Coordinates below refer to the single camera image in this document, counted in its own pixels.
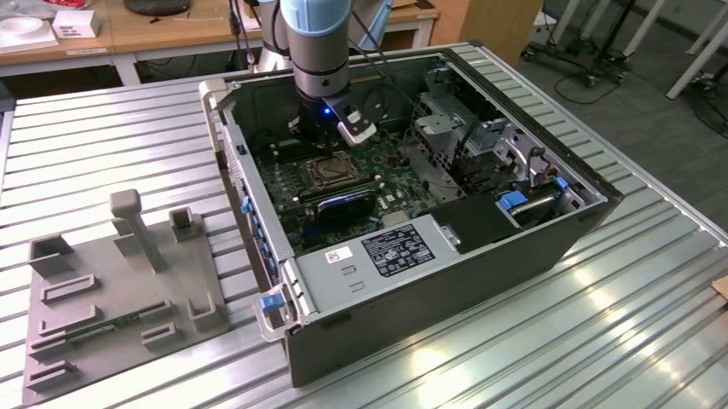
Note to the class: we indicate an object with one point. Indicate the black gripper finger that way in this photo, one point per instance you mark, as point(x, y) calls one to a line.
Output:
point(298, 127)

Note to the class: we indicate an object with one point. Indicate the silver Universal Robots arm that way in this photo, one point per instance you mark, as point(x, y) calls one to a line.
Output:
point(318, 55)

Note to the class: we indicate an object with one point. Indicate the black RAM slot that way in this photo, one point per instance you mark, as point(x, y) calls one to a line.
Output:
point(285, 146)
point(285, 151)
point(285, 156)

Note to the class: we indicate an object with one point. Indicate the CPU socket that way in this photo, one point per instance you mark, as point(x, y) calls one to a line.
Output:
point(314, 171)

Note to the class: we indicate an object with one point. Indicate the copper cylindrical connector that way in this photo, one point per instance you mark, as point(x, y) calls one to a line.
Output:
point(364, 80)

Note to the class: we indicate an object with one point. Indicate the black graphics card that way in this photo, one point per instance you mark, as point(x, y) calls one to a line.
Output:
point(346, 206)

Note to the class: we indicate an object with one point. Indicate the blue card retainer clip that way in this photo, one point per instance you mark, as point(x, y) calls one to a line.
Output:
point(245, 205)

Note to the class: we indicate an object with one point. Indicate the silver drive cage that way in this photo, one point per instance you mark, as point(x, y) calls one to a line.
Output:
point(438, 123)

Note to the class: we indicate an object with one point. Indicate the pale blue teach pendant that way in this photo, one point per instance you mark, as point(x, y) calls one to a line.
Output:
point(378, 25)

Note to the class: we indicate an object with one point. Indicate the green motherboard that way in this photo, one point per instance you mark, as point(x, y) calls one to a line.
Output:
point(409, 187)

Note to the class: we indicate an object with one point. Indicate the small silver heatsink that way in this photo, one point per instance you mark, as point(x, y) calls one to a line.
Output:
point(398, 218)

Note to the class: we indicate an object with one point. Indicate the wooden desk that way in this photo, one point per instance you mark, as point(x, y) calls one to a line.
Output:
point(170, 34)

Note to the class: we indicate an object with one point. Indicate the silver power supply unit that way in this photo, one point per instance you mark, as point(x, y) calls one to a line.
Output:
point(341, 281)

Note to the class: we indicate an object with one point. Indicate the black round stand base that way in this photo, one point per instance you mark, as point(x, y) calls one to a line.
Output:
point(157, 5)

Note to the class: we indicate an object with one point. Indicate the black plastic shroud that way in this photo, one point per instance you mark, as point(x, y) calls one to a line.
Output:
point(472, 226)

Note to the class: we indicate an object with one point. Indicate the wooden cabinet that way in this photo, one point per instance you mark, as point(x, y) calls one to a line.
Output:
point(495, 25)

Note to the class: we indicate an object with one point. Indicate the blue case latch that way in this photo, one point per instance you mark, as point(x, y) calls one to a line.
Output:
point(270, 304)

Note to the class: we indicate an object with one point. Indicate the white cardboard box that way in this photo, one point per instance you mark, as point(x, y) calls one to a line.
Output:
point(76, 21)

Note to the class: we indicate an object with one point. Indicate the small blue plastic clip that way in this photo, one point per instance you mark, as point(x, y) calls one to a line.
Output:
point(560, 184)

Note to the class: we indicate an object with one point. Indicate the red plastic packet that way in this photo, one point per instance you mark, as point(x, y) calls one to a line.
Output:
point(68, 2)

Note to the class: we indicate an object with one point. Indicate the grey parts rack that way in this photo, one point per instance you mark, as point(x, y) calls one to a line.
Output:
point(114, 298)

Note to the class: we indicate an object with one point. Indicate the black open PC case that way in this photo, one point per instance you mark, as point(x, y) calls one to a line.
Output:
point(426, 332)

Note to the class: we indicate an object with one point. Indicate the white round dish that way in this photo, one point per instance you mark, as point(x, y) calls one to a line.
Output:
point(23, 30)

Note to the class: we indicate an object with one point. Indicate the black wheeled stand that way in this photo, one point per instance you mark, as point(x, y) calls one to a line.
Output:
point(617, 25)

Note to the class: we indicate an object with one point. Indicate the green RAM stick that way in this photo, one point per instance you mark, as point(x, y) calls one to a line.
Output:
point(102, 327)

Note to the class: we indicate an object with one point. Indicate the white table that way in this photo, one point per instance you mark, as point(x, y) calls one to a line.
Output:
point(694, 66)
point(645, 25)

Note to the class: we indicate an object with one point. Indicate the wooden block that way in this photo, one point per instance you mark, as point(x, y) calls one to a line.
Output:
point(722, 289)

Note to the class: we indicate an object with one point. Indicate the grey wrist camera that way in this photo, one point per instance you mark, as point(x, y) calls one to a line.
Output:
point(356, 128)

